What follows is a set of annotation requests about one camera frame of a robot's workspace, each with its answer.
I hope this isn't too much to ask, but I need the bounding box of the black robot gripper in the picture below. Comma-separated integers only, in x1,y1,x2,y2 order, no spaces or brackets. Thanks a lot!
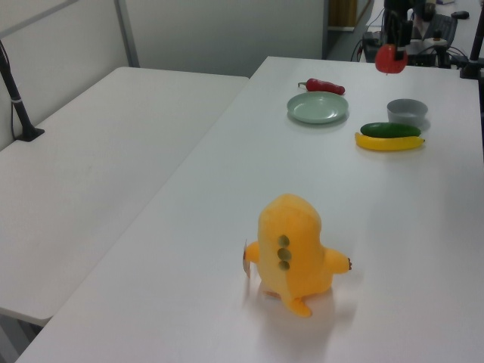
393,18,414,61

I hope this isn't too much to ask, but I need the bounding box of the red apple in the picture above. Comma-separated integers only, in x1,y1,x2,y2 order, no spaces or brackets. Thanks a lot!
374,43,409,76

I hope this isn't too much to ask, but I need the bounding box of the black control box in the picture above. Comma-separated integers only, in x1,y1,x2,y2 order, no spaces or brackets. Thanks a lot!
361,31,449,68

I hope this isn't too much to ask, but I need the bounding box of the grey bowl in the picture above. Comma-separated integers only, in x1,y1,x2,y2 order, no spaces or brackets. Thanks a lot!
386,98,430,127

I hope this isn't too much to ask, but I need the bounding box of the yellow brown door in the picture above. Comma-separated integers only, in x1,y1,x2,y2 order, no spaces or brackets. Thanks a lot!
327,0,358,29

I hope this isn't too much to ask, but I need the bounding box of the black pole with clamp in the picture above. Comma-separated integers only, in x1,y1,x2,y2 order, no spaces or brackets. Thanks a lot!
459,0,484,79

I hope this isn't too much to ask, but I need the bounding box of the green cucumber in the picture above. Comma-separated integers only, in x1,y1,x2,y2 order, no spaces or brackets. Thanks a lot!
359,122,422,139

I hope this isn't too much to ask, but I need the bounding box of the red chili pepper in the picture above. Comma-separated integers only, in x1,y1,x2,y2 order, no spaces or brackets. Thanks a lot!
297,78,346,95

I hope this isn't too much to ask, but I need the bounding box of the yellow banana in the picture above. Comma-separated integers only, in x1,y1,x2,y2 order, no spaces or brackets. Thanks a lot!
354,132,426,153

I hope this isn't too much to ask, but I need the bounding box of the light green plate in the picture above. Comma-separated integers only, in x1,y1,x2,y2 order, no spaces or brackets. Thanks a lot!
286,92,350,125

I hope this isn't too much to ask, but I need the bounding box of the yellow plush toy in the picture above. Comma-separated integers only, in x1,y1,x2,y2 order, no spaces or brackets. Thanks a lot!
244,193,354,318

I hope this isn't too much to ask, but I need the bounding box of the paper tag on plush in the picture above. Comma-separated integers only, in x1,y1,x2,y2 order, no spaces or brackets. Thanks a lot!
241,238,253,280

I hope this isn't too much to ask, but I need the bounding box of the white side table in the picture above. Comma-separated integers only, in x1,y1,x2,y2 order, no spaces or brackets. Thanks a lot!
0,67,250,328

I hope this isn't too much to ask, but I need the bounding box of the black stand with square base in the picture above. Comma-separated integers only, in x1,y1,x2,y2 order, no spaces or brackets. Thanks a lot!
0,39,45,142

